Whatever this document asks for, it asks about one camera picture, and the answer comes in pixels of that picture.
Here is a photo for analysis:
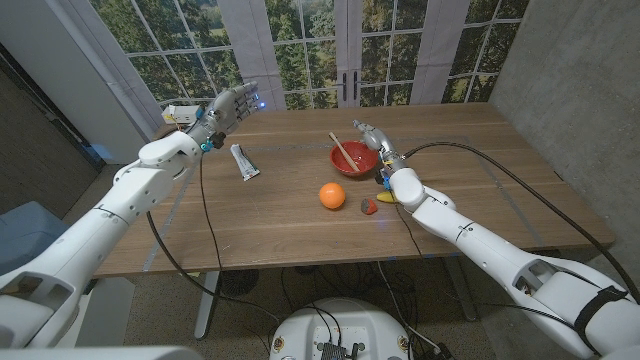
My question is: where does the white robot chest panel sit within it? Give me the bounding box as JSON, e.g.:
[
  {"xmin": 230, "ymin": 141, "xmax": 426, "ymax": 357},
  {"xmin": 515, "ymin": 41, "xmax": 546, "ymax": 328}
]
[{"xmin": 0, "ymin": 346, "xmax": 204, "ymax": 360}]

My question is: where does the red bowl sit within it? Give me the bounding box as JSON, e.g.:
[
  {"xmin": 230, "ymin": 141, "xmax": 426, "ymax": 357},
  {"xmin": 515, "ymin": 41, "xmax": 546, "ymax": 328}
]
[{"xmin": 329, "ymin": 140, "xmax": 380, "ymax": 178}]

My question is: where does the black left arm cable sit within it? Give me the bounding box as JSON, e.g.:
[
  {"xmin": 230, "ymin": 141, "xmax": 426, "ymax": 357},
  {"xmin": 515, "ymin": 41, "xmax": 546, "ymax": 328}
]
[{"xmin": 145, "ymin": 154, "xmax": 281, "ymax": 326}]

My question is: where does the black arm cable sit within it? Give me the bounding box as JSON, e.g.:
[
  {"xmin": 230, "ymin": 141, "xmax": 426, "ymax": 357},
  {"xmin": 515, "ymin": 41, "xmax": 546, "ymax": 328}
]
[
  {"xmin": 402, "ymin": 141, "xmax": 640, "ymax": 304},
  {"xmin": 145, "ymin": 154, "xmax": 281, "ymax": 326}
]

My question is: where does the white floor cable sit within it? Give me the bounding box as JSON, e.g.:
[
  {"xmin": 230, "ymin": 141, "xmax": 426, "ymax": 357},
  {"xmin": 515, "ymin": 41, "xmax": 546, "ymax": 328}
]
[{"xmin": 377, "ymin": 262, "xmax": 441, "ymax": 351}]

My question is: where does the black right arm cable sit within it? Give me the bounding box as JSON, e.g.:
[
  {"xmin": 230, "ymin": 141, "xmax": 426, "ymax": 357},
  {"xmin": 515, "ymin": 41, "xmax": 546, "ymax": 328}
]
[{"xmin": 402, "ymin": 141, "xmax": 640, "ymax": 304}]

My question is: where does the orange fruit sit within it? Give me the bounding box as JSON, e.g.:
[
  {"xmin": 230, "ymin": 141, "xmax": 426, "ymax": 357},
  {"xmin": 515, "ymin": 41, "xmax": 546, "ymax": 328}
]
[{"xmin": 318, "ymin": 181, "xmax": 347, "ymax": 210}]

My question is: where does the white power strip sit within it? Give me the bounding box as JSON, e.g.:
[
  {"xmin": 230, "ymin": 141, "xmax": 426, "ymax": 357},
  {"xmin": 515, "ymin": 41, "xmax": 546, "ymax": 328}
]
[{"xmin": 160, "ymin": 103, "xmax": 204, "ymax": 126}]

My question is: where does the printed window backdrop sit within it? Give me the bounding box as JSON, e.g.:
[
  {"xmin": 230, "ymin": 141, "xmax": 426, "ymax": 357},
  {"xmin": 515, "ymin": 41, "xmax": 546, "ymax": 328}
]
[{"xmin": 44, "ymin": 0, "xmax": 531, "ymax": 114}]

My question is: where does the white table leg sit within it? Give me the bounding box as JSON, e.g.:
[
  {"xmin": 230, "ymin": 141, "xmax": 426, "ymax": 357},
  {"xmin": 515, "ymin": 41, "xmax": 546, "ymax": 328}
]
[{"xmin": 193, "ymin": 270, "xmax": 221, "ymax": 341}]

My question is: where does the round black floor fan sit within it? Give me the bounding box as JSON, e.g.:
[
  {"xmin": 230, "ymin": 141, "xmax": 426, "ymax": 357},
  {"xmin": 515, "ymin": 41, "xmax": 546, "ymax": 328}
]
[{"xmin": 219, "ymin": 269, "xmax": 260, "ymax": 298}]

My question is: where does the grey table leg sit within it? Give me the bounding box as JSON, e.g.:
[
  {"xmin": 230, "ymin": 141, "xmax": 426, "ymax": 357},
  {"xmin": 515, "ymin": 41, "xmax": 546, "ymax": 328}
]
[{"xmin": 442, "ymin": 257, "xmax": 481, "ymax": 322}]

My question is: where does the wooden toothbrush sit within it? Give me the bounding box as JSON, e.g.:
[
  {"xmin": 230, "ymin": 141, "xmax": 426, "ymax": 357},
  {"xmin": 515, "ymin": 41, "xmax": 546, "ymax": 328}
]
[{"xmin": 328, "ymin": 131, "xmax": 361, "ymax": 174}]

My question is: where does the green red toothpaste tube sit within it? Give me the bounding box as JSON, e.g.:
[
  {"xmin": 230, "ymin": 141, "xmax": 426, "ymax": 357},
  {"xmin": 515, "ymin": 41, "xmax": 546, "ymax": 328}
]
[{"xmin": 229, "ymin": 143, "xmax": 261, "ymax": 182}]

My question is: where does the white robot torso base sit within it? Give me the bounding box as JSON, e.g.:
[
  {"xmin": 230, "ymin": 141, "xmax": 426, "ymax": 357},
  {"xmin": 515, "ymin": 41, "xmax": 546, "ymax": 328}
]
[{"xmin": 268, "ymin": 297, "xmax": 412, "ymax": 360}]

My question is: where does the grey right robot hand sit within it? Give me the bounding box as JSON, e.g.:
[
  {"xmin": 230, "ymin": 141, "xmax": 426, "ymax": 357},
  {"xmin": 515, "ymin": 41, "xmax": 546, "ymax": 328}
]
[{"xmin": 352, "ymin": 119, "xmax": 407, "ymax": 174}]

